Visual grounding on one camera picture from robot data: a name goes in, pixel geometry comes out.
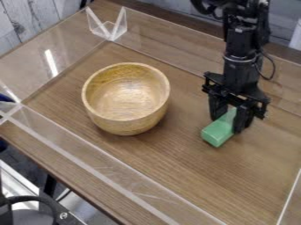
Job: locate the grey metal bracket with screw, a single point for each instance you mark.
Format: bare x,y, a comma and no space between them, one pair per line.
57,211

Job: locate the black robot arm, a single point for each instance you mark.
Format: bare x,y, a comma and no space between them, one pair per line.
245,26

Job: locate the green rectangular block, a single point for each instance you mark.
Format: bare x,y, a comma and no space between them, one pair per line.
219,131

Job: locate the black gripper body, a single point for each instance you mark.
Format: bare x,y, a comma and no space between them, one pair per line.
237,84

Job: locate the black metal table leg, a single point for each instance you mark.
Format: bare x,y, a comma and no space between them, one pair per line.
50,185

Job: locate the clear acrylic tray wall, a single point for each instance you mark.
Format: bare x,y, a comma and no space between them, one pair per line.
160,178

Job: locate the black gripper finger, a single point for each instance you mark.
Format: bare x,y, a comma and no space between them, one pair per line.
219,106
244,118

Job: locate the brown wooden bowl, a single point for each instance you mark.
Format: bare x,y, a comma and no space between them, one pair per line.
126,97

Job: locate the clear acrylic corner bracket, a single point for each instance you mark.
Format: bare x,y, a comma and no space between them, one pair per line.
108,30

